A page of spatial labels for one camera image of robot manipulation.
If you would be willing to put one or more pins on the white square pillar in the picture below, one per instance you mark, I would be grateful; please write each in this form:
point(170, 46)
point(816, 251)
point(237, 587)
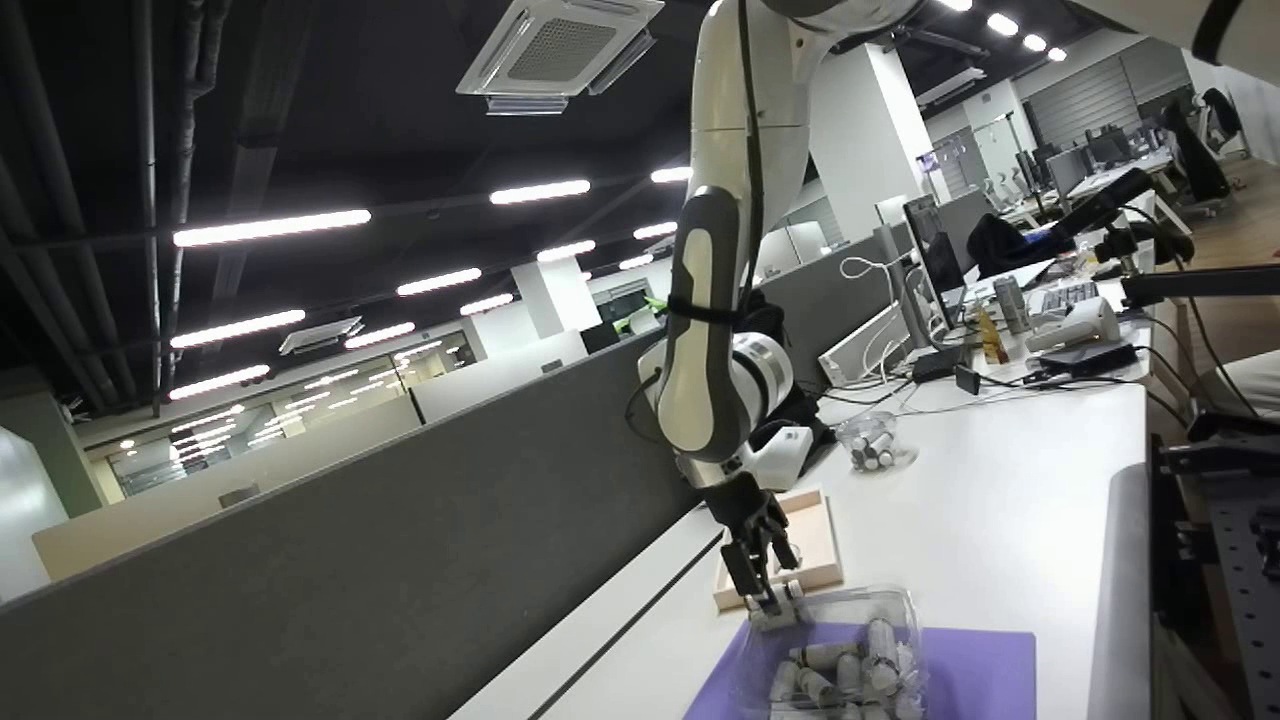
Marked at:
point(864, 145)

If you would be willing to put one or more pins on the ceiling air conditioner unit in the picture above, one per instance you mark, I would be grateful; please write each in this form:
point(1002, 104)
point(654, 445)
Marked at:
point(555, 50)

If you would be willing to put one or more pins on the grey desk partition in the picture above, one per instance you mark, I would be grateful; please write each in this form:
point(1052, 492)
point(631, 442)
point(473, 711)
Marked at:
point(347, 572)

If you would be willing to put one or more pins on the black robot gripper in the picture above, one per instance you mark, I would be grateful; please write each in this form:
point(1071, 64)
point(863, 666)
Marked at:
point(746, 507)

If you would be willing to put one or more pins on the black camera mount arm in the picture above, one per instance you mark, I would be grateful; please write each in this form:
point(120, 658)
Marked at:
point(1200, 283)

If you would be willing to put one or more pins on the purple placemat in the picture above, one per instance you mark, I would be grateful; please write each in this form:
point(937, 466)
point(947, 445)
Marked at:
point(985, 672)

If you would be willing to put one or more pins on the computer monitor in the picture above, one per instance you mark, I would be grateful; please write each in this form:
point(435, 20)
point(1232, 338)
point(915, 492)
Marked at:
point(922, 272)

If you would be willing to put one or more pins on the clear plastic bottle container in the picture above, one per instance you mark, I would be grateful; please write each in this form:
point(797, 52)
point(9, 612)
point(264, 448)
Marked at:
point(852, 655)

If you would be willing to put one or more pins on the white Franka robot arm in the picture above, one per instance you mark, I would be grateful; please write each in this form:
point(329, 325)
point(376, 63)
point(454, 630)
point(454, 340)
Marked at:
point(707, 267)

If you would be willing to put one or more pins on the small white bottle in container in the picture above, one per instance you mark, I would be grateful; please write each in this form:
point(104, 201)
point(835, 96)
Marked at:
point(884, 681)
point(816, 658)
point(882, 640)

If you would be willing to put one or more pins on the clear round plastic bowl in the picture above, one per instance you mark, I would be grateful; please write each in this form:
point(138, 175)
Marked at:
point(873, 445)

